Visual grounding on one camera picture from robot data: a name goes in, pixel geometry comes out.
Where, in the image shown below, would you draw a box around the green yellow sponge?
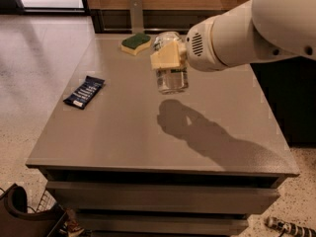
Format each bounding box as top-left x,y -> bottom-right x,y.
120,33 -> 151,55

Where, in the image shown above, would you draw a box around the silver 7up can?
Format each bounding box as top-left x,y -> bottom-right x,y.
153,32 -> 189,94

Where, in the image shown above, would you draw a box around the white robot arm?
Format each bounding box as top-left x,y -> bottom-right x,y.
150,0 -> 316,72

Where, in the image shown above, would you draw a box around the wire basket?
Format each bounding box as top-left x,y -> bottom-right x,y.
36,191 -> 56,212

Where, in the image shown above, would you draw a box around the grey upper drawer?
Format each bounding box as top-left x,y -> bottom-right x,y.
46,181 -> 279,214

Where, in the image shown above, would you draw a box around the grey lower drawer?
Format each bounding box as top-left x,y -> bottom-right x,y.
77,213 -> 248,236

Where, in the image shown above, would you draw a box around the grey drawer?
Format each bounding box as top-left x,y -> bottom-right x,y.
46,181 -> 279,214
77,213 -> 248,236

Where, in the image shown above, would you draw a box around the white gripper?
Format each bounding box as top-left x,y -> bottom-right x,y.
150,17 -> 227,72

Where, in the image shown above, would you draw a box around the left metal wall bracket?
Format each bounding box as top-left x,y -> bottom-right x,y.
128,0 -> 144,34

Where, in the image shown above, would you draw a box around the striped cable on floor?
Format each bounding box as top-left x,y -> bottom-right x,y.
264,216 -> 316,237

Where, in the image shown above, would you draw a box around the dark blue snack packet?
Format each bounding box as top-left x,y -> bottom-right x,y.
63,76 -> 105,110

